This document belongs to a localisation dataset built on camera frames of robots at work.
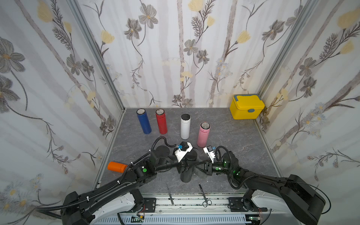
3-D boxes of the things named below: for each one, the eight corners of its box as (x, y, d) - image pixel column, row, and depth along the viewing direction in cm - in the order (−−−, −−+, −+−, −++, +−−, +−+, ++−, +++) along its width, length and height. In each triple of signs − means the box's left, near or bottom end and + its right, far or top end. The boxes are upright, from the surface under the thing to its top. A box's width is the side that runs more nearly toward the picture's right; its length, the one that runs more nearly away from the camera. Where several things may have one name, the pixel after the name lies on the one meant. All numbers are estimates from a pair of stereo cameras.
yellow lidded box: (232, 120, 115) (237, 108, 104) (228, 107, 125) (232, 94, 114) (258, 120, 115) (266, 108, 104) (252, 107, 126) (259, 94, 114)
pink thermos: (197, 147, 99) (200, 129, 82) (196, 140, 103) (199, 121, 86) (206, 147, 99) (211, 129, 82) (205, 140, 103) (210, 121, 86)
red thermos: (159, 134, 106) (155, 115, 89) (160, 128, 110) (156, 108, 93) (167, 134, 106) (164, 115, 89) (167, 128, 110) (165, 108, 93)
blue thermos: (142, 134, 106) (135, 115, 89) (144, 127, 110) (137, 108, 93) (150, 134, 106) (145, 115, 89) (152, 127, 110) (146, 108, 93)
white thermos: (180, 139, 103) (180, 120, 86) (180, 132, 106) (180, 113, 89) (189, 139, 103) (191, 120, 86) (189, 132, 106) (190, 113, 89)
